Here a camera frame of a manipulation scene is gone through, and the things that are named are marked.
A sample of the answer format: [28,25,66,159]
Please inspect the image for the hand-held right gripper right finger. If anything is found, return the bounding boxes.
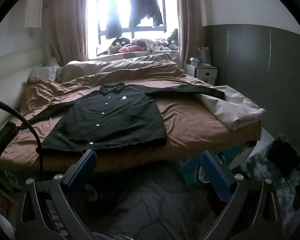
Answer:
[200,151,284,240]

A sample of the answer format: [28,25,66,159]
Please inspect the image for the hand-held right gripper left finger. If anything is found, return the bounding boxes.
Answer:
[19,149,98,240]

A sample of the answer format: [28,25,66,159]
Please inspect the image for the black button shirt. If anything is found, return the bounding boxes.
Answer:
[27,84,226,153]

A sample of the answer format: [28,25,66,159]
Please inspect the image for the pile of light clothes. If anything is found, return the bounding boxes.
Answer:
[131,36,179,52]

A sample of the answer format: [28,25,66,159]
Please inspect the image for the blue printed bed sheet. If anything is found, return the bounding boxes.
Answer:
[169,140,259,188]

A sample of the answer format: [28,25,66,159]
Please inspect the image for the grey fluffy rug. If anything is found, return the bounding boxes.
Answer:
[240,134,300,227]

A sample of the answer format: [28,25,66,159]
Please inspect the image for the white padded headboard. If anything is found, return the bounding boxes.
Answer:
[0,42,53,133]

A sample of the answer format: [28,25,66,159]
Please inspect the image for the brown duvet with beige underside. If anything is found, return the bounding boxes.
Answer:
[0,54,266,173]

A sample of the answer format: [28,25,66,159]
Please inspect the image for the dark cloth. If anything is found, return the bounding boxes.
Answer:
[267,142,300,178]

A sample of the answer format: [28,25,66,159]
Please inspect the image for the white pillow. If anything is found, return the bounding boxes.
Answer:
[34,64,61,83]

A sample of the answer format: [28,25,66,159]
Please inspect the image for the white nightstand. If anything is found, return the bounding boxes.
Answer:
[186,64,218,85]

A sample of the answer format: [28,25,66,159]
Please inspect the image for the upright books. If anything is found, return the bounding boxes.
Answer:
[199,46,212,65]

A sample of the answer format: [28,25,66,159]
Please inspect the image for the pink window curtain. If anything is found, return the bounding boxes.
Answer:
[176,0,207,70]
[41,0,89,67]

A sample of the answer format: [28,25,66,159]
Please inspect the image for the black plush toy white eyes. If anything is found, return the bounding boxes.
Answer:
[111,37,132,48]

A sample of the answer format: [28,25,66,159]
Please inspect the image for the grey plush toy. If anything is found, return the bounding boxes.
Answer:
[166,28,179,45]

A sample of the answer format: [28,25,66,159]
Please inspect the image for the dark hanging shirt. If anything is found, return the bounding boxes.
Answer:
[138,0,164,28]

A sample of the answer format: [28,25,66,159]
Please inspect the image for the white wall box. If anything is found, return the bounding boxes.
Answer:
[25,0,44,29]

